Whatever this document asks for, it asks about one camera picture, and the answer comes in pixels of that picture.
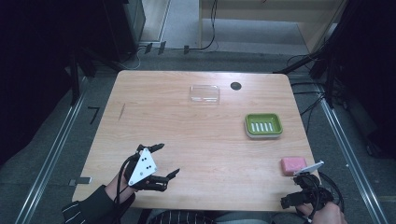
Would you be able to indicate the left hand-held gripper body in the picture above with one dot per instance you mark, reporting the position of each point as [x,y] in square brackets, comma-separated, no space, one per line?
[143,168]

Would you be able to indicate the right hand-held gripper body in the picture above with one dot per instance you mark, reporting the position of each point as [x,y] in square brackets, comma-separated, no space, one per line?
[311,189]

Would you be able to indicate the pink soap bar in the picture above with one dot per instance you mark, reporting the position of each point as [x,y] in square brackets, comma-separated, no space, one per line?
[292,165]

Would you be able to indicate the green soap dish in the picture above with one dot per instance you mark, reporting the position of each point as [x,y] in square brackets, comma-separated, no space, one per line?
[263,125]

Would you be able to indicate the person's right hand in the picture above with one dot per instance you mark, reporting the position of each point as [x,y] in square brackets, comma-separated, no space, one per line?
[328,214]

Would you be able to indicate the person's left hand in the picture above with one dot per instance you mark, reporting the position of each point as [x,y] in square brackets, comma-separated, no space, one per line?
[120,188]

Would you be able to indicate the person's striped shirt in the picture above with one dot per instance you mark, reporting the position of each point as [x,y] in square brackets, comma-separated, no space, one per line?
[180,217]

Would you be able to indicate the person's blue jeans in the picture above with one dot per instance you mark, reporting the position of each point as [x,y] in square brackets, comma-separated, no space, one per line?
[243,218]

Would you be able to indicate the clear plastic container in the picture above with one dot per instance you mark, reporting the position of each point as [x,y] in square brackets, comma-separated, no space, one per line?
[205,94]

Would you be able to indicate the black round table grommet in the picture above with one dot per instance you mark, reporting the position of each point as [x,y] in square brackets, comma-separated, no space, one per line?
[235,86]

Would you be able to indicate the black metal stand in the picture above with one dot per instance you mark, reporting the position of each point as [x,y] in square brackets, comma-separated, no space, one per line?
[328,74]
[74,77]

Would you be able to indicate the dark cabinet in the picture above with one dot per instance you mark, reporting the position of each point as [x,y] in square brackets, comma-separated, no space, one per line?
[130,28]

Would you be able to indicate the light wooden shelf unit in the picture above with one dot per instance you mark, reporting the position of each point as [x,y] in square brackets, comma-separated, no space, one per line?
[267,9]

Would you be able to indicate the metal floor rail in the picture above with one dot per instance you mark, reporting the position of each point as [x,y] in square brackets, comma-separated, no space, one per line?
[51,155]
[351,161]

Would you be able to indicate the small silver metal bracket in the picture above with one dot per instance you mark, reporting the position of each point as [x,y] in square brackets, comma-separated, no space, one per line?
[81,180]

